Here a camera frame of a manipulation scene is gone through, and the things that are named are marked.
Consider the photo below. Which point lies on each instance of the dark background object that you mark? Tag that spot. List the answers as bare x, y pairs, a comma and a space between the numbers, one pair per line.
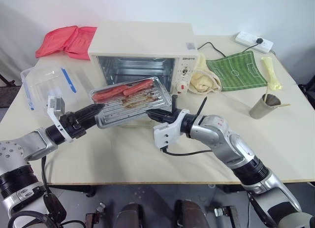
307, 92

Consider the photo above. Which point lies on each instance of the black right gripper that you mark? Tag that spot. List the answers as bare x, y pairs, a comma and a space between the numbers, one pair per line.
171, 116

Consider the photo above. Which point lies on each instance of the metal table leg bracket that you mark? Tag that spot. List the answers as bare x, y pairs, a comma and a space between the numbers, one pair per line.
225, 217
97, 214

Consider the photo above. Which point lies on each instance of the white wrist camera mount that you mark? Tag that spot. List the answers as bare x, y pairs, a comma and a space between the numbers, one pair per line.
167, 133
55, 106

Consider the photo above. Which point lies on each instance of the black power plug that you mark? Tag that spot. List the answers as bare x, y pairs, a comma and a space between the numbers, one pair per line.
260, 41

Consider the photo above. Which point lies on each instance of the blue box clip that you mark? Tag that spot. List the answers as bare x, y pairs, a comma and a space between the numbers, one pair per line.
69, 80

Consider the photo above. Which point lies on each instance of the red folded cloth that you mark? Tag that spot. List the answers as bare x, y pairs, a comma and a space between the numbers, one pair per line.
61, 42

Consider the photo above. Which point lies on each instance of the pale yellow plastic bone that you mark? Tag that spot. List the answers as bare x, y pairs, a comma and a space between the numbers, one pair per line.
270, 71

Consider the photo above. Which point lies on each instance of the dark rounded shape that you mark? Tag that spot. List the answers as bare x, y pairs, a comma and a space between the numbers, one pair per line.
130, 217
190, 214

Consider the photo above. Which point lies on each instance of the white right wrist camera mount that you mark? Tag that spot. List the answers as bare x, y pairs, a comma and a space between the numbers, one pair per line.
167, 133

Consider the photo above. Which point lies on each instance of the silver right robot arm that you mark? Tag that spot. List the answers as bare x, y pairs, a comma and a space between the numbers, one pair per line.
236, 149

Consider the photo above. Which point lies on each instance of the silver ribbed baking tray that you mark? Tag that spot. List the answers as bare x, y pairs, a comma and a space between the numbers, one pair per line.
137, 106

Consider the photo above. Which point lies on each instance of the green football pitch cloth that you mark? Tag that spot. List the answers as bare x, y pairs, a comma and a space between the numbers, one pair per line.
236, 71

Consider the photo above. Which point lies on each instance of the long red sausage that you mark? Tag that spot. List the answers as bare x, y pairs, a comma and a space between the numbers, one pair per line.
108, 92
137, 88

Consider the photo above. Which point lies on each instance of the metal cup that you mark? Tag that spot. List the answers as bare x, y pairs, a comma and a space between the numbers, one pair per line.
264, 107

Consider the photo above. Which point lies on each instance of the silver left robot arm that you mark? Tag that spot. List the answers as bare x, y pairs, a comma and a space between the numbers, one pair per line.
22, 149

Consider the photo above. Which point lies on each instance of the pale yellow towel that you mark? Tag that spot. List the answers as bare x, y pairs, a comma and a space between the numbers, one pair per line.
203, 81

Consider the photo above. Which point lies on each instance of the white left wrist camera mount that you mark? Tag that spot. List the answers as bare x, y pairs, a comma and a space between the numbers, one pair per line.
55, 106

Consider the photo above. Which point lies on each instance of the wooden stick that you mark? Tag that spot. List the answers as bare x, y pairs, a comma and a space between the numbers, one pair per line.
283, 105

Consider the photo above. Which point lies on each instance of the cream toaster oven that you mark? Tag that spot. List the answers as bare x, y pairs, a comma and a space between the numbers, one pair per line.
137, 41

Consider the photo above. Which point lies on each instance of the glass toaster oven door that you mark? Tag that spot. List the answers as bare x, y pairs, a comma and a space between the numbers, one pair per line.
115, 124

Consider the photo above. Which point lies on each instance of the white power strip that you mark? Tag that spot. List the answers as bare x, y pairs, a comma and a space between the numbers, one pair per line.
248, 40

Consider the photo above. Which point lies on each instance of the dark background furniture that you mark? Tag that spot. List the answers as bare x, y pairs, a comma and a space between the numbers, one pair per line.
9, 92

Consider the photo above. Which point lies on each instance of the clear plastic storage box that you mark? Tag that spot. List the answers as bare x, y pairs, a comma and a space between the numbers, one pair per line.
40, 82

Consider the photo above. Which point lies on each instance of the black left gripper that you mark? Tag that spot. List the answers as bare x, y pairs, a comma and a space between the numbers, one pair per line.
72, 125

